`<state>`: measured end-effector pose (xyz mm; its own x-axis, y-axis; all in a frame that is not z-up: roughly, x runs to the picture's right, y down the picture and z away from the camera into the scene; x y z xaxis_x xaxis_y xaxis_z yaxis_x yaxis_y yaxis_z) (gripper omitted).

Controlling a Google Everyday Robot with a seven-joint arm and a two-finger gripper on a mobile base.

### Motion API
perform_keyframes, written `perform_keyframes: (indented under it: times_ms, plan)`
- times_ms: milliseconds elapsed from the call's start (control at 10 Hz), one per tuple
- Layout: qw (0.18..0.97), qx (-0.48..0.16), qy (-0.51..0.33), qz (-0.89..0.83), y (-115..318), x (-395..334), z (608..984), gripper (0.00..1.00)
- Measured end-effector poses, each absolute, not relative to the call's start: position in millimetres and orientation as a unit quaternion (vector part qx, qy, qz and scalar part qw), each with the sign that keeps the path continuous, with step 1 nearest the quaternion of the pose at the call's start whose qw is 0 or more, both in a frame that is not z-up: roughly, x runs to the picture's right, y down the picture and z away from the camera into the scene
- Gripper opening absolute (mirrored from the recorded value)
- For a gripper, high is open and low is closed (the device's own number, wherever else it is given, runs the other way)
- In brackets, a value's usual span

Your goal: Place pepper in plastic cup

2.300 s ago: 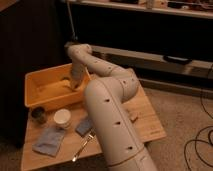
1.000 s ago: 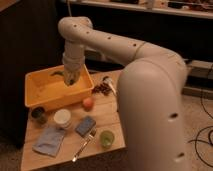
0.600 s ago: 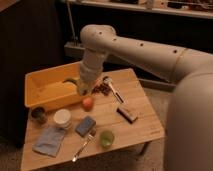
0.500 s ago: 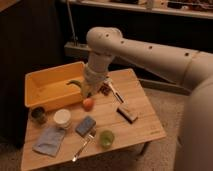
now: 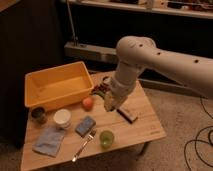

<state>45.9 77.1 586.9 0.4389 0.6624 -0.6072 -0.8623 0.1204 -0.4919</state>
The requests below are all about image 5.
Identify metal pole stand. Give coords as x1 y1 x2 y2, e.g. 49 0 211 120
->
66 0 78 46

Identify yellow plastic bin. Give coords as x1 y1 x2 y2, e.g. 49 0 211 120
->
24 61 94 111

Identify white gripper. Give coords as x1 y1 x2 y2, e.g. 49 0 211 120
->
104 78 136 112

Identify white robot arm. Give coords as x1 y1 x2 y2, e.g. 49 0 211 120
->
104 36 213 112

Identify orange peach fruit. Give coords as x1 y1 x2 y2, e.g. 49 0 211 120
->
82 97 94 111

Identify low wooden shelf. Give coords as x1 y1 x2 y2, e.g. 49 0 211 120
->
64 41 213 80

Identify black cables on floor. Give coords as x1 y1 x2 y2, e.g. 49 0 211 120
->
183 96 213 169

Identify white paper cup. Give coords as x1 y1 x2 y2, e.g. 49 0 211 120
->
53 109 71 129

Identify blue sponge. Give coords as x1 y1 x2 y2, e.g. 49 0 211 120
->
75 116 96 137

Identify green plastic cup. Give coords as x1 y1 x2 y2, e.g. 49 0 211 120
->
99 130 114 149

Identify upper shelf board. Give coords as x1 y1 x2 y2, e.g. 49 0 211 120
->
62 0 213 19

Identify blue folded cloth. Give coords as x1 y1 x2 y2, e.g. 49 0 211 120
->
32 127 66 157

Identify dark red pepper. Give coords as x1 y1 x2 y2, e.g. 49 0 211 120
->
92 84 109 98

